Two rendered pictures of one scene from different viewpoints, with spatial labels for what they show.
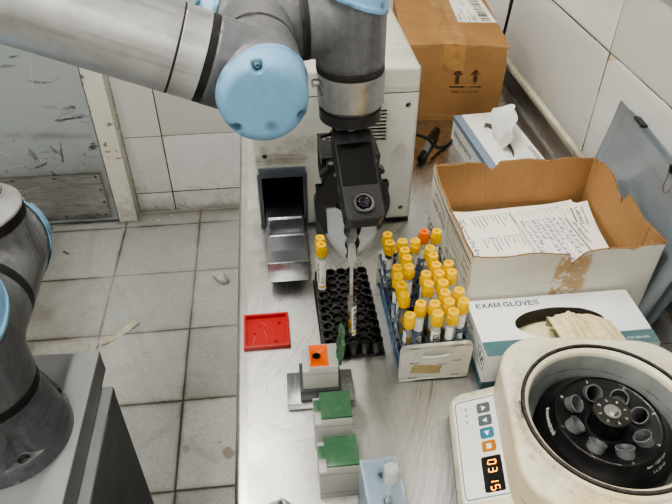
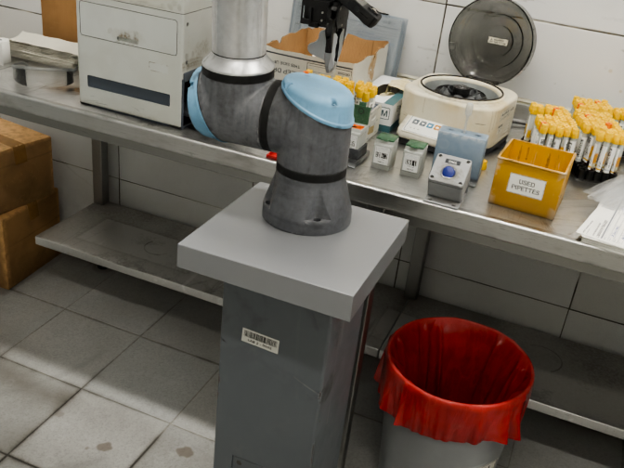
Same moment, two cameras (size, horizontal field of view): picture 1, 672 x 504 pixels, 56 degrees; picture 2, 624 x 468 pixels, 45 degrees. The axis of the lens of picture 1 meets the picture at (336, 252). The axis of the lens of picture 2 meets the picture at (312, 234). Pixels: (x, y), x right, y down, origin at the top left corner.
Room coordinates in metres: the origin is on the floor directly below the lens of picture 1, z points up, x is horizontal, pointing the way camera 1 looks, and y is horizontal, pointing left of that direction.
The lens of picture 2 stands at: (-0.05, 1.41, 1.48)
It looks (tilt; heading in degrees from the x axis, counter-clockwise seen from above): 28 degrees down; 296
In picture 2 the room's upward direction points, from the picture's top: 7 degrees clockwise
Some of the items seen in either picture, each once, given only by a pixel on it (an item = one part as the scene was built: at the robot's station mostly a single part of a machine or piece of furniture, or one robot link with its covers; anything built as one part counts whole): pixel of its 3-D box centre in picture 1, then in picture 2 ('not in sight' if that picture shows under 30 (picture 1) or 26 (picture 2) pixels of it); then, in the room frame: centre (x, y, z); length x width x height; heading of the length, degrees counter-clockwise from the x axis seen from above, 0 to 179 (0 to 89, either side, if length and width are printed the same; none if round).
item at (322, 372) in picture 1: (320, 371); (353, 139); (0.55, 0.02, 0.92); 0.05 x 0.04 x 0.06; 95
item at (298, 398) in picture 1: (320, 384); (351, 151); (0.55, 0.02, 0.89); 0.09 x 0.05 x 0.04; 95
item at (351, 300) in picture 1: (351, 318); not in sight; (0.64, -0.02, 0.93); 0.01 x 0.01 x 0.10
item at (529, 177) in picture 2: not in sight; (531, 177); (0.18, -0.04, 0.93); 0.13 x 0.13 x 0.10; 3
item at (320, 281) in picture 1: (347, 289); not in sight; (0.70, -0.02, 0.93); 0.17 x 0.09 x 0.11; 7
